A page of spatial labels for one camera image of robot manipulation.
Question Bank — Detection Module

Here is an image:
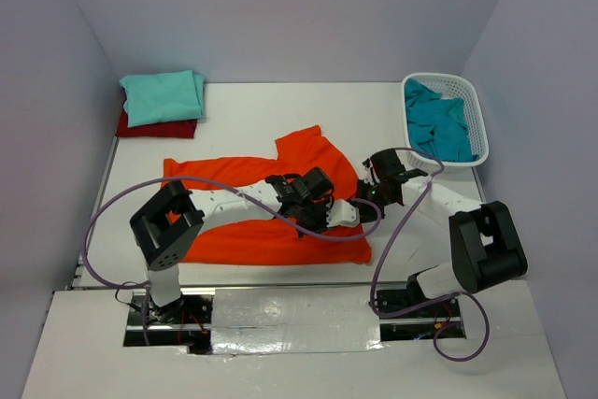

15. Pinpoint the orange t shirt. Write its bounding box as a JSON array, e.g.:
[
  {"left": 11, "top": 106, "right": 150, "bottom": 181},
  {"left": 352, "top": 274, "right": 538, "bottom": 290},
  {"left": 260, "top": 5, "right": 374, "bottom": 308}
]
[{"left": 163, "top": 125, "right": 372, "bottom": 265}]

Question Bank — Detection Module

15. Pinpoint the dark red t shirt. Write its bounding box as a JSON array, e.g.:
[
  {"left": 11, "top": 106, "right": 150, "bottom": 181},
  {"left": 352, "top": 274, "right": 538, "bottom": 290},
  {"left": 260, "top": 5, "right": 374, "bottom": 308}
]
[{"left": 115, "top": 109, "right": 197, "bottom": 139}]

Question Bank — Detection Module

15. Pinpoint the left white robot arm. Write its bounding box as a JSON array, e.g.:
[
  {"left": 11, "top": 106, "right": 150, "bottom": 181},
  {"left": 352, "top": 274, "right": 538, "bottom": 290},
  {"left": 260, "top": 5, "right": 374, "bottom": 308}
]
[{"left": 130, "top": 167, "right": 335, "bottom": 323}]

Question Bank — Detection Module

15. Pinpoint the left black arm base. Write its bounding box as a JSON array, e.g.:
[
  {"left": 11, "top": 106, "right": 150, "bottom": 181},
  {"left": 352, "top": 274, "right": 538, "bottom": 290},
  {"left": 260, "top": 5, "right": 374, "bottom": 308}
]
[{"left": 115, "top": 291, "right": 214, "bottom": 355}]

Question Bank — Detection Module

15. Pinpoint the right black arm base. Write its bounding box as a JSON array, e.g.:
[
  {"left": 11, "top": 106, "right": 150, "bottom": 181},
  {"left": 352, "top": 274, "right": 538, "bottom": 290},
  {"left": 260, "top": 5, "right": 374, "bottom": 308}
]
[{"left": 375, "top": 276, "right": 465, "bottom": 343}]

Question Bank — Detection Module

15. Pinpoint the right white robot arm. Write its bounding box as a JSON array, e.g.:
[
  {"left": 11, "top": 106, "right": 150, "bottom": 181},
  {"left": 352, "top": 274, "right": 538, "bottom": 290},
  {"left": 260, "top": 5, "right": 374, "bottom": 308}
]
[{"left": 356, "top": 148, "right": 528, "bottom": 318}]

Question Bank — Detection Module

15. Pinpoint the dark teal t shirt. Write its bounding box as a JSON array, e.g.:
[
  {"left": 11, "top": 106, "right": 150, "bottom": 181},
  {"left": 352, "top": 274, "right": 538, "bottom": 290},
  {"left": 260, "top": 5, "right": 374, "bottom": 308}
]
[{"left": 404, "top": 78, "right": 478, "bottom": 163}]

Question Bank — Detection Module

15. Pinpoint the shiny taped white panel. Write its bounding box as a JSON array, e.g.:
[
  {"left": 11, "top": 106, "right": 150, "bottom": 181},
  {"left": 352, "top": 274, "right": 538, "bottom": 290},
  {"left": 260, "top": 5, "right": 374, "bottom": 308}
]
[{"left": 210, "top": 287, "right": 382, "bottom": 355}]

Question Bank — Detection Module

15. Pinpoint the white laundry basket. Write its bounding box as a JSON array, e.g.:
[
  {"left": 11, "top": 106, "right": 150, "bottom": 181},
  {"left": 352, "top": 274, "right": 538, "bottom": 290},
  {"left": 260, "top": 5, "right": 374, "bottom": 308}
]
[{"left": 401, "top": 72, "right": 489, "bottom": 172}]

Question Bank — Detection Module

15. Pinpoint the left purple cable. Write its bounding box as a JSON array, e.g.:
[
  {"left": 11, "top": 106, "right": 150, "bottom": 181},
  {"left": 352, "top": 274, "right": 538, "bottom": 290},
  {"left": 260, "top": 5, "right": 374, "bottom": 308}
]
[{"left": 82, "top": 176, "right": 385, "bottom": 347}]

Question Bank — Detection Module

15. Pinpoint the purple cable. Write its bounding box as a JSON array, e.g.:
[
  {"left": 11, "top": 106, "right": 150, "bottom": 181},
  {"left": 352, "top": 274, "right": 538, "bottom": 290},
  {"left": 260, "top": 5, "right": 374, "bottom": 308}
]
[
  {"left": 82, "top": 176, "right": 385, "bottom": 347},
  {"left": 368, "top": 147, "right": 491, "bottom": 363}
]

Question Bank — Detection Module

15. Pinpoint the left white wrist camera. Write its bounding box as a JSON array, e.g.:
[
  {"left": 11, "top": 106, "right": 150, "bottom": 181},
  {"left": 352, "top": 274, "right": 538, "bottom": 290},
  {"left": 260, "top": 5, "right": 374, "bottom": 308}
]
[{"left": 326, "top": 200, "right": 361, "bottom": 229}]

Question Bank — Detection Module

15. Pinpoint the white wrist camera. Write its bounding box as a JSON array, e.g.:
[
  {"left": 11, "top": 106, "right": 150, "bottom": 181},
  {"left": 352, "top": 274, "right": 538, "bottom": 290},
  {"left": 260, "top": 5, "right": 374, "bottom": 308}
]
[
  {"left": 363, "top": 158, "right": 377, "bottom": 185},
  {"left": 326, "top": 200, "right": 361, "bottom": 229}
]

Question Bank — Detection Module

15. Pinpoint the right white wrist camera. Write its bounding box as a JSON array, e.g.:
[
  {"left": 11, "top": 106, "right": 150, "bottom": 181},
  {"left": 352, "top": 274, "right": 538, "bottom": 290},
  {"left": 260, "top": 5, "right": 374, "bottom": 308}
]
[{"left": 363, "top": 158, "right": 377, "bottom": 185}]

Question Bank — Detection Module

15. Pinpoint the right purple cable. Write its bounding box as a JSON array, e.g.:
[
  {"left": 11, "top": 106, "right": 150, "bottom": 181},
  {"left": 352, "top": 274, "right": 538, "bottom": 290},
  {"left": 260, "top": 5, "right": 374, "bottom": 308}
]
[{"left": 368, "top": 147, "right": 491, "bottom": 363}]

